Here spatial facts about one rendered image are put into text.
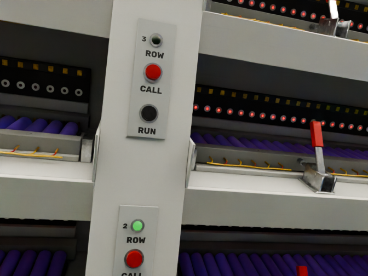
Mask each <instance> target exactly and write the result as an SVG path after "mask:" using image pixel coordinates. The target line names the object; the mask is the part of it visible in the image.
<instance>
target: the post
mask: <svg viewBox="0 0 368 276"><path fill-rule="evenodd" d="M202 11H203V0H113V8H112V19H111V29H110V40H109V46H108V57H107V67H106V78H105V88H104V94H103V105H102V116H101V126H100V137H99V147H98V153H97V163H96V174H95V185H94V195H93V206H92V212H91V223H90V233H89V244H88V254H87V265H86V271H85V276H113V266H114V256H115V249H116V239H117V228H118V218H119V207H120V205H132V206H155V207H158V218H157V229H156V240H155V246H154V257H153V268H152V276H176V273H177V262H178V256H179V245H180V234H181V223H182V212H183V201H184V195H185V184H186V173H187V162H188V151H189V140H190V134H191V123H192V112H193V101H194V90H195V83H196V73H197V62H198V51H199V40H200V29H201V23H202ZM139 18H142V19H147V20H153V21H159V22H165V23H169V24H174V25H177V26H176V37H175V47H174V58H173V65H172V75H171V87H170V97H169V108H168V119H167V125H166V136H165V139H154V138H147V137H136V136H127V131H128V120H129V109H130V98H131V88H132V82H133V71H134V60H135V49H136V39H137V28H138V22H139Z"/></svg>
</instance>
